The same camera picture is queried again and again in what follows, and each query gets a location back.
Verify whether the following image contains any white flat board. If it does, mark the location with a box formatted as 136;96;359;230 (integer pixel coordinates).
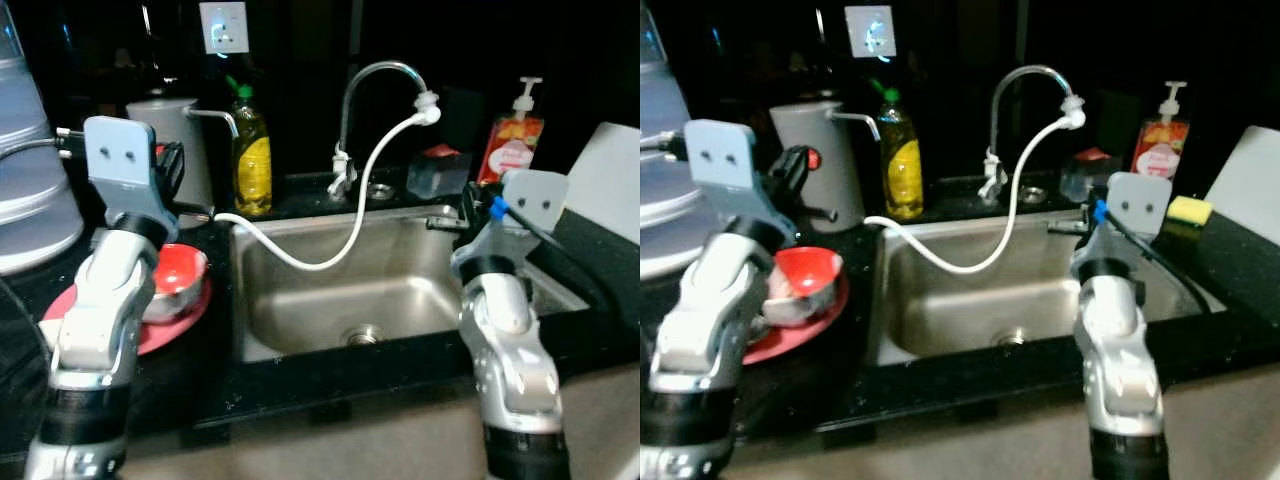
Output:
556;121;641;248
1204;126;1280;248

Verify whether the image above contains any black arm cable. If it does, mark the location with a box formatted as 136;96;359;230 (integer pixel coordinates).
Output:
640;130;691;163
490;196;613;313
1092;200;1213;313
0;126;89;161

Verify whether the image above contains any red steel bowl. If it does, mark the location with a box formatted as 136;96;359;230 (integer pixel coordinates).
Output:
764;246;844;329
143;242;210;325

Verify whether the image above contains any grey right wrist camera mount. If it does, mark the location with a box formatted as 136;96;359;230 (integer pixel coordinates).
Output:
499;169;570;239
1107;171;1174;243

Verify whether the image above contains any chrome gooseneck faucet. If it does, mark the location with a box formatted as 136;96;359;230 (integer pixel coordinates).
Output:
328;60;443;198
980;64;1089;201

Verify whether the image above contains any stainless steel sink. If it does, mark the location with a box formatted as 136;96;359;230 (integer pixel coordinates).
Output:
865;212;1227;367
229;206;593;365

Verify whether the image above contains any yellow sponge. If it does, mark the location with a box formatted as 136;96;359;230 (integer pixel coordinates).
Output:
1166;195;1214;239

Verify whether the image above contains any white stacked food container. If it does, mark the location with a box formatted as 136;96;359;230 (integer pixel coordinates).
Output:
0;0;87;277
640;0;723;281

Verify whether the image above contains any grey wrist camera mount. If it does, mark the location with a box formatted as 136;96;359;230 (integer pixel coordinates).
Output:
499;169;570;239
1107;171;1174;243
684;119;771;229
83;115;169;229

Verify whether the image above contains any clear plastic box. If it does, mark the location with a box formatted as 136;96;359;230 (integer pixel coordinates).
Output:
1059;147;1123;203
405;144;474;200

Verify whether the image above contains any white flexible hose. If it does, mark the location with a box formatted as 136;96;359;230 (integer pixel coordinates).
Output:
862;98;1089;276
213;95;443;273

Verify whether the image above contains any grey thermos jug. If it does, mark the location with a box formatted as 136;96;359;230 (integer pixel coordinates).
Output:
124;96;242;216
768;100;883;235

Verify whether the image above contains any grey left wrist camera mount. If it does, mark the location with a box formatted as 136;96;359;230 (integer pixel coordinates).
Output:
684;119;771;229
83;115;169;229

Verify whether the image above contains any yellow dish soap bottle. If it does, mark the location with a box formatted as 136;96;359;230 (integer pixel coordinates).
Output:
226;78;274;218
872;82;925;222

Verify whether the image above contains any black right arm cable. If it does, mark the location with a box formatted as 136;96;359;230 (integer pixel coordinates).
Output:
1092;200;1213;313
490;196;613;313

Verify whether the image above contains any red round plate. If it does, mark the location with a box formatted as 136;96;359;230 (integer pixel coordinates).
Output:
740;270;851;367
41;274;214;358

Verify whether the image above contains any red pump soap bottle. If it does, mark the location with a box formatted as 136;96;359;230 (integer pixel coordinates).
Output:
476;76;547;187
1130;81;1192;182

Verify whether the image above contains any white wall outlet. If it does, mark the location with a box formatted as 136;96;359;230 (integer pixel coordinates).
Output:
846;5;898;61
199;1;250;57

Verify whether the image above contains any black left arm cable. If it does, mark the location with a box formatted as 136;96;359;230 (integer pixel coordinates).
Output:
640;130;691;163
0;126;89;161

